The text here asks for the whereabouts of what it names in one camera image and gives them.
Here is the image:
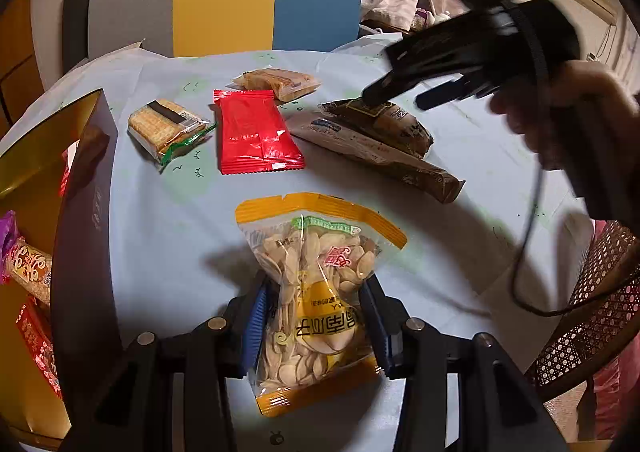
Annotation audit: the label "dark brown snack packet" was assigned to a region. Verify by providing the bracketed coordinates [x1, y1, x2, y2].
[317, 99, 433, 158]

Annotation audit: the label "wooden wardrobe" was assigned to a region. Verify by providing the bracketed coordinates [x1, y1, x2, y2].
[0, 0, 43, 133]

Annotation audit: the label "grey yellow blue chair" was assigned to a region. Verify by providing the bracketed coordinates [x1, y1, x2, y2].
[87, 0, 363, 60]

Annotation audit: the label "plain red snack packet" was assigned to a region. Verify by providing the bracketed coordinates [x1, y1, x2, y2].
[212, 89, 306, 176]

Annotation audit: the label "black cable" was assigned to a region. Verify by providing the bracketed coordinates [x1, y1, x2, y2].
[511, 7, 640, 318]

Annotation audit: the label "purple snack packet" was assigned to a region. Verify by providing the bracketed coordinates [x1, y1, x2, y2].
[0, 212, 18, 283]

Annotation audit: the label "rattan chair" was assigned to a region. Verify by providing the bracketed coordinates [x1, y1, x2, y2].
[525, 219, 640, 403]

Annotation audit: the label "clear cake packet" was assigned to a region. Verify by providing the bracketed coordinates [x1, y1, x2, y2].
[232, 68, 321, 103]

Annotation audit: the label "cracker packet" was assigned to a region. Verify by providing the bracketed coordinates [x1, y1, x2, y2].
[127, 99, 218, 165]

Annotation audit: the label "long clear snack bar packet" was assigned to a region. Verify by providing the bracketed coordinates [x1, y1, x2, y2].
[287, 112, 466, 204]

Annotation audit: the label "person's right hand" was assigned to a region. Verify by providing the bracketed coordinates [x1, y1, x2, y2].
[490, 62, 640, 173]

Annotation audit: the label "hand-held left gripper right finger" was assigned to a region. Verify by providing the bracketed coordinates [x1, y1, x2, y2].
[357, 277, 568, 452]

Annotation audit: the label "rectangular tin box gold interior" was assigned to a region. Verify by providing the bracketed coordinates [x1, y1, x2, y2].
[0, 88, 126, 452]

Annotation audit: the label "melon seed packet yellow edges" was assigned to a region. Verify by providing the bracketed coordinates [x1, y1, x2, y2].
[235, 192, 408, 418]

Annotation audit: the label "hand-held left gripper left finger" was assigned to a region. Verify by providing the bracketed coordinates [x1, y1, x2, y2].
[62, 279, 273, 452]

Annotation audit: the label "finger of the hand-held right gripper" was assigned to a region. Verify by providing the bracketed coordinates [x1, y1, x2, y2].
[416, 77, 466, 110]
[360, 72, 416, 108]

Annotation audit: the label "red white patterned snack packet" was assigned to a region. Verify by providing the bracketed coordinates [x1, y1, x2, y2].
[15, 302, 63, 400]

